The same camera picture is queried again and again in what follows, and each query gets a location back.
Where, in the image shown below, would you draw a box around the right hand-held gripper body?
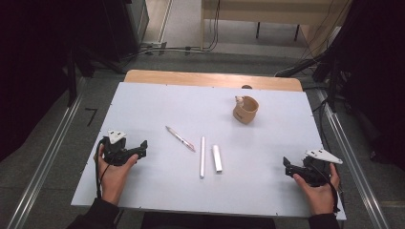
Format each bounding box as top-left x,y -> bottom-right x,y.
300,148 -> 344,188

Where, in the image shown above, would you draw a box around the long white stick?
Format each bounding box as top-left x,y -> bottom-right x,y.
199,135 -> 206,179

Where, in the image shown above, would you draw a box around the grey floor cables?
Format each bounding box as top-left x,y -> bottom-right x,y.
122,42 -> 211,61

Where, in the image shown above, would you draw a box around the black hanging cable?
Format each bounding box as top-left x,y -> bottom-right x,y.
206,0 -> 222,52

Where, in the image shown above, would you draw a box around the metal floor rail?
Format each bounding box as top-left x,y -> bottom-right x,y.
6,77 -> 84,229
314,89 -> 391,229

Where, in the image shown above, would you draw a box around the beige cup with bear figure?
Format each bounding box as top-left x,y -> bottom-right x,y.
232,95 -> 260,126

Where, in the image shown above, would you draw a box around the left hand-held gripper black cable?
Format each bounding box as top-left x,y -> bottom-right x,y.
94,136 -> 111,199

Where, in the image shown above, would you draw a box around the pink and white pen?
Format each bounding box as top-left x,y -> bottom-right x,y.
164,125 -> 197,153

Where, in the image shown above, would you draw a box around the black cabinet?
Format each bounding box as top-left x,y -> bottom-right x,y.
103,0 -> 150,63

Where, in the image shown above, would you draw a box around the hand-held gripper black cable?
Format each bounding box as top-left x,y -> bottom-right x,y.
313,161 -> 342,214
94,136 -> 111,199

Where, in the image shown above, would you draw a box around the right hand-held gripper black cable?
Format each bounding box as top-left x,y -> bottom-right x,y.
313,161 -> 342,214

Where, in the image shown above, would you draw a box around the short white tube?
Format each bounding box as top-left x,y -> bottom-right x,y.
212,144 -> 224,174

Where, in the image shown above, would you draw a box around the black metal stand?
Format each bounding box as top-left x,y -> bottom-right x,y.
275,47 -> 352,113
65,44 -> 125,108

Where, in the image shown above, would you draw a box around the person's right hand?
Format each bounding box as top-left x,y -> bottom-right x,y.
292,162 -> 341,217

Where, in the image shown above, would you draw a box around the thin black floor cable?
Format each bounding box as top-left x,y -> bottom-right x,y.
313,98 -> 347,204

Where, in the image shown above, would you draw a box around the light wooden background table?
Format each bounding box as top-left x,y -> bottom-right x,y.
200,0 -> 352,51

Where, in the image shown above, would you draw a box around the black curtain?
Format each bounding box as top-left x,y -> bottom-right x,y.
0,0 -> 106,161
330,0 -> 405,171

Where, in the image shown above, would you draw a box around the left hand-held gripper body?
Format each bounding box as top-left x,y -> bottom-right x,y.
102,129 -> 139,167

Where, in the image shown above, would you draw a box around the person's left hand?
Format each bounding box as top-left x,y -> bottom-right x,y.
94,145 -> 139,206

